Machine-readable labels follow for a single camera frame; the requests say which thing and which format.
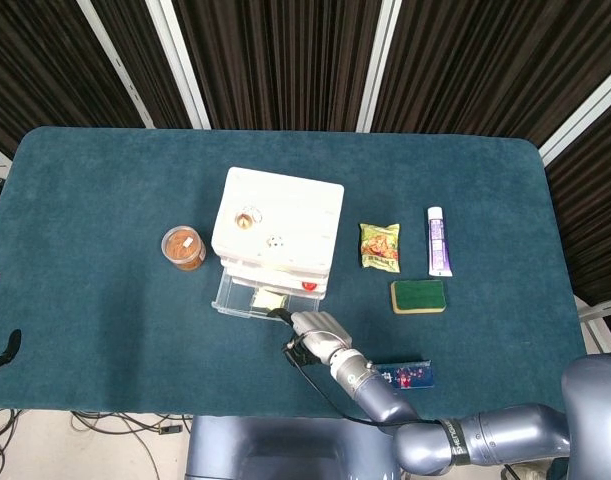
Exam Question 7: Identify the teal table mat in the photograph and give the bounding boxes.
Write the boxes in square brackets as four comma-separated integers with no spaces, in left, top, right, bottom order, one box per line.
[0,125,599,426]

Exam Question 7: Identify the low white frame bar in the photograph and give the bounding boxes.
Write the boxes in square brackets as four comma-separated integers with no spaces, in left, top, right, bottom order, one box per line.
[577,294,611,351]

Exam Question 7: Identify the clear jar of rubber bands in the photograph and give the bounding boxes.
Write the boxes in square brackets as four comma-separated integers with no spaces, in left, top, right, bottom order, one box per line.
[160,225,207,272]

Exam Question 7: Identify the yellow pad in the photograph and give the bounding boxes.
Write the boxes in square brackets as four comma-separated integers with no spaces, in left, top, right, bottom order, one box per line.
[253,287,289,310]

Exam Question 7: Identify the wide white frame post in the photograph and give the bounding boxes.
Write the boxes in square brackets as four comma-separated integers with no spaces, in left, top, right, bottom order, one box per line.
[355,0,404,133]
[144,0,211,130]
[538,64,611,166]

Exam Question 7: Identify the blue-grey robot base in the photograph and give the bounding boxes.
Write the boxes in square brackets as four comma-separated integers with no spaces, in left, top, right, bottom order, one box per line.
[184,415,404,480]

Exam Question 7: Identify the small golden bell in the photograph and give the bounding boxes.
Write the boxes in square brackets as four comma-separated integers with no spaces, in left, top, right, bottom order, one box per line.
[234,202,264,231]

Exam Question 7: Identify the long dark blue box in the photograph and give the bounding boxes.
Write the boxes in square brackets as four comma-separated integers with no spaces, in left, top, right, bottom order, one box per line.
[374,359,438,391]

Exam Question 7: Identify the green snack packet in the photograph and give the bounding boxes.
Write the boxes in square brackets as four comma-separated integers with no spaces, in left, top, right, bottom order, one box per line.
[359,222,402,274]

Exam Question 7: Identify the beige shoe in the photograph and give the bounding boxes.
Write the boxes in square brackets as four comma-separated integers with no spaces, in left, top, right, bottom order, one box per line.
[502,464,551,480]

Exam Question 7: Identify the thin white frame post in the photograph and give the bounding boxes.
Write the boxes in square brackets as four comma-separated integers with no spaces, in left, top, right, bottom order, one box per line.
[77,0,154,129]

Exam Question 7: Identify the green yellow sponge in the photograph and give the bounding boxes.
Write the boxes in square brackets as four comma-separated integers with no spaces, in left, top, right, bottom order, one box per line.
[389,279,448,315]

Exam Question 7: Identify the black robot hand cable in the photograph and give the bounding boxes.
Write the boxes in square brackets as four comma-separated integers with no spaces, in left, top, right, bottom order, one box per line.
[283,344,436,429]

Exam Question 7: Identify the white plastic drawer cabinet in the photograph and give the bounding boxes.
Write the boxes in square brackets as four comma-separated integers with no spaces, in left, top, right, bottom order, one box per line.
[210,166,346,301]

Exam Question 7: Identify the dark brown pleated curtain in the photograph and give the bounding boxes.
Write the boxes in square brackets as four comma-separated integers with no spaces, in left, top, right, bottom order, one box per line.
[172,0,384,132]
[372,0,611,146]
[0,0,146,159]
[92,0,194,129]
[544,99,611,306]

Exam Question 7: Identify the clear plastic drawer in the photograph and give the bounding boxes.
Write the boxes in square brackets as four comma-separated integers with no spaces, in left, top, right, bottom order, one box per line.
[210,269,327,321]
[218,253,331,275]

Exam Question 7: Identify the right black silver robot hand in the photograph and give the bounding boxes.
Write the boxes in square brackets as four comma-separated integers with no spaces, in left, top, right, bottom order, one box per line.
[267,307,355,369]

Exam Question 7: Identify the white purple toothpaste tube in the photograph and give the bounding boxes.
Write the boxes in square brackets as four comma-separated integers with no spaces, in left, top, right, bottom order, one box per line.
[426,206,455,278]

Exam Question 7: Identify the thin floor cables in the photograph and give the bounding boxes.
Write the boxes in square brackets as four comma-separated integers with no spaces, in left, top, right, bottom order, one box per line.
[69,410,194,480]

